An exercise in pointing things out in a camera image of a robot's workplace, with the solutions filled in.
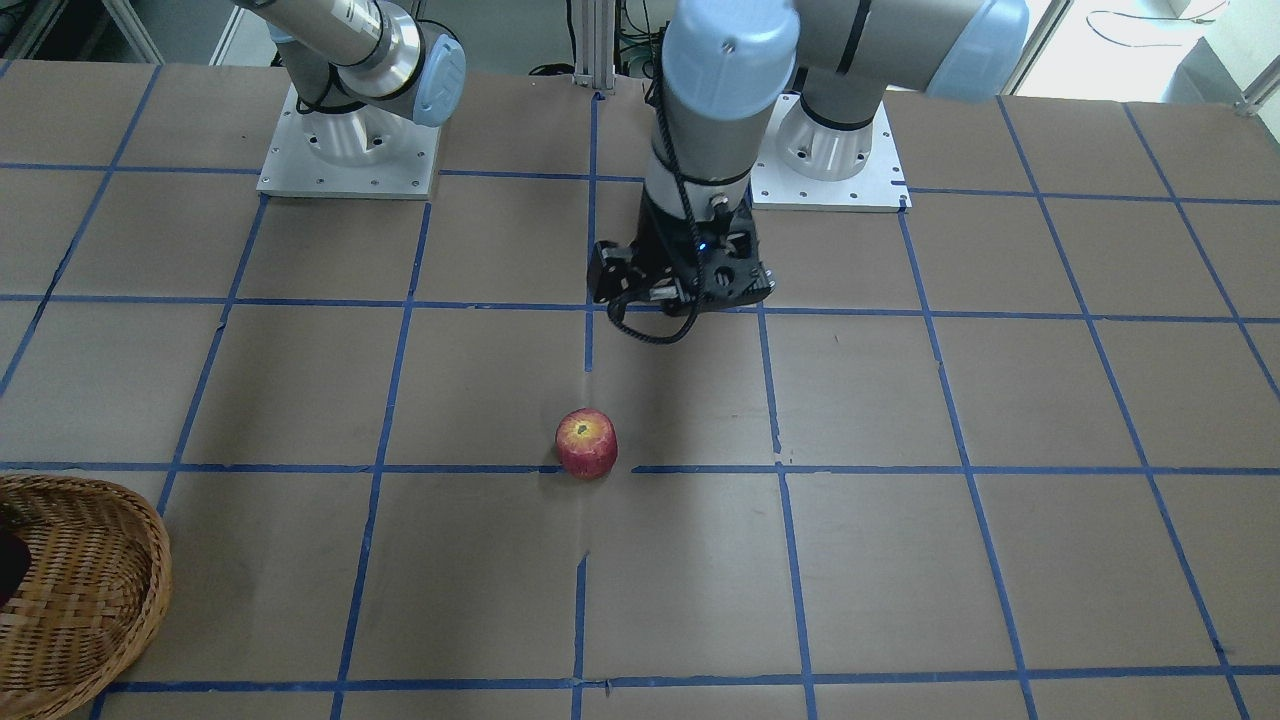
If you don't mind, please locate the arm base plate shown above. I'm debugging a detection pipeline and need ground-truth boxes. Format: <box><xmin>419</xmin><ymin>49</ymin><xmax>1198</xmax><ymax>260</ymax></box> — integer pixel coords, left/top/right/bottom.
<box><xmin>750</xmin><ymin>94</ymin><xmax>913</xmax><ymax>213</ymax></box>
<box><xmin>256</xmin><ymin>87</ymin><xmax>440</xmax><ymax>201</ymax></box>

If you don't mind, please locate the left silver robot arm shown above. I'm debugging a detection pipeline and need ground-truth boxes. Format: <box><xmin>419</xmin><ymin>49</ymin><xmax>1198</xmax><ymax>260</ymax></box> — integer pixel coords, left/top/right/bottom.
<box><xmin>588</xmin><ymin>1</ymin><xmax>1030</xmax><ymax>331</ymax></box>

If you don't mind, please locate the red apple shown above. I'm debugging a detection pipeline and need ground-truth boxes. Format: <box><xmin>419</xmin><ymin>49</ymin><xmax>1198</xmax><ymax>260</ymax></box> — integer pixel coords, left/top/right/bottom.
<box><xmin>554</xmin><ymin>407</ymin><xmax>620</xmax><ymax>480</ymax></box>

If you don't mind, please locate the aluminium frame post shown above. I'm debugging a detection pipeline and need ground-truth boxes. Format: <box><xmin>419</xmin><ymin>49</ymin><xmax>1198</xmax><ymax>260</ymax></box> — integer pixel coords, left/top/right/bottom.
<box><xmin>568</xmin><ymin>1</ymin><xmax>618</xmax><ymax>95</ymax></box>

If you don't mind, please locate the wicker basket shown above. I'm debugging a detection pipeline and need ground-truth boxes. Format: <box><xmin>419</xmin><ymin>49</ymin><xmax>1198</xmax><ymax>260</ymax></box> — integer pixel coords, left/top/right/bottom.
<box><xmin>1</xmin><ymin>471</ymin><xmax>174</xmax><ymax>719</ymax></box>

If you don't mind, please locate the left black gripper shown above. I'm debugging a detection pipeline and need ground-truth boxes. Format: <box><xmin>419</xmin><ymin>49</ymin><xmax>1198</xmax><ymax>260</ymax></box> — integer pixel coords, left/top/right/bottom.
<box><xmin>588</xmin><ymin>190</ymin><xmax>774</xmax><ymax>316</ymax></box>

